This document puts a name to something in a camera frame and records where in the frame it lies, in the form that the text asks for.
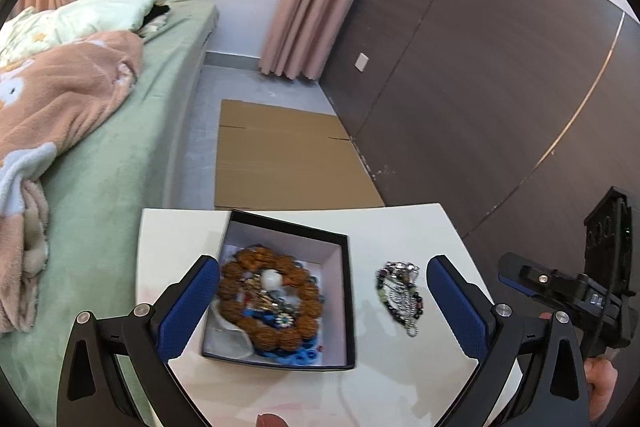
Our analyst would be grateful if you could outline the black square gift box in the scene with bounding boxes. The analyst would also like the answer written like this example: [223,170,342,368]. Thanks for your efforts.
[201,209,357,370]

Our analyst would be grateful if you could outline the flattened cardboard sheet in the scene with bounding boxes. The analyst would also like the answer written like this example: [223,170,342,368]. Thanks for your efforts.
[215,99,386,210]

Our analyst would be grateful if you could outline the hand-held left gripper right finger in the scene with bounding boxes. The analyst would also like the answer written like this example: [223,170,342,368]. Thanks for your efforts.
[426,255,593,427]

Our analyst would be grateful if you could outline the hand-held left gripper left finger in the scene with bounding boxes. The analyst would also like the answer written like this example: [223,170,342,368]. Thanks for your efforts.
[57,254,223,427]

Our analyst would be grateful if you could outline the gold butterfly brooch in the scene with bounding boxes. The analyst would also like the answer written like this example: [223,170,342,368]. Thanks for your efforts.
[245,279,281,310]

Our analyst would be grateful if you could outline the green sheet bed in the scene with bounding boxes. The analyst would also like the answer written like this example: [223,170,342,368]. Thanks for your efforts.
[0,0,221,427]

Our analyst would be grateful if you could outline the pink fleece blanket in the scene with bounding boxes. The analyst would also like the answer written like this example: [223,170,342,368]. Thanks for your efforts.
[0,31,146,333]

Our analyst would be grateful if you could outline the silver rhinestone chain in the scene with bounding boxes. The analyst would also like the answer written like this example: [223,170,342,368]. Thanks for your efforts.
[389,279,421,338]

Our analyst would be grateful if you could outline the brown carved bead bracelet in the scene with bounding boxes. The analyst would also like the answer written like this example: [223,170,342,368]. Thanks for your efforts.
[219,246,322,352]

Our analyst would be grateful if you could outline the blue bead bracelet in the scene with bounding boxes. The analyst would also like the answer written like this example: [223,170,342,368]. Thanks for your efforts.
[250,307,321,365]

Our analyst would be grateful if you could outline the light green quilt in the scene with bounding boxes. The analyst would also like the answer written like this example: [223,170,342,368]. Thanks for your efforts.
[0,0,170,58]

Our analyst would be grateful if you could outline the person's right hand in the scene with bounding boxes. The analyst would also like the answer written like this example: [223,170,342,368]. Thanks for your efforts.
[582,352,623,423]

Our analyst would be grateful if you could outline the dark multicoloured bead bracelet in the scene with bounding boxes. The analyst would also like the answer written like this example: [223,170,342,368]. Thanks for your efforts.
[375,261,427,325]

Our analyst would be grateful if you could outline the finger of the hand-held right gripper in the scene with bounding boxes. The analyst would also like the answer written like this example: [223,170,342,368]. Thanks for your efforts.
[497,252,587,308]

